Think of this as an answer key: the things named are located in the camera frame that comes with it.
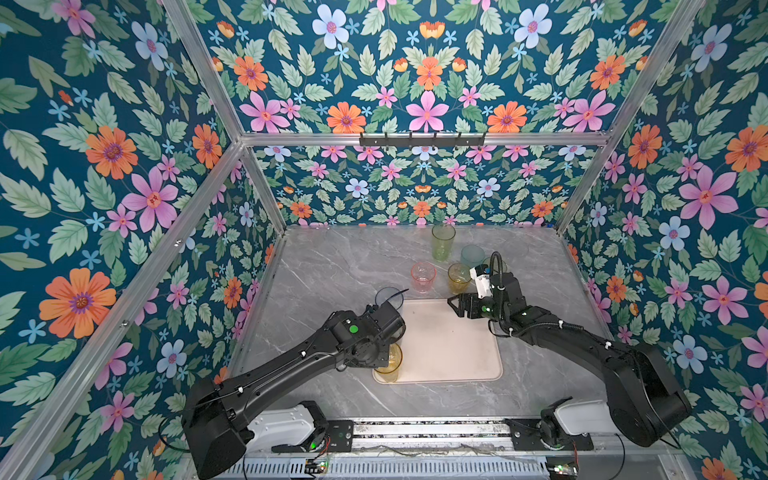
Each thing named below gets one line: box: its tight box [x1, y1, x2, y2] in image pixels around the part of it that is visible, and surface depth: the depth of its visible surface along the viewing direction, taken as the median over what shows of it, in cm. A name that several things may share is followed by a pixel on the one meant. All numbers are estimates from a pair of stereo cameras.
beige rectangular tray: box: [396, 298, 503, 384], surface depth 90 cm
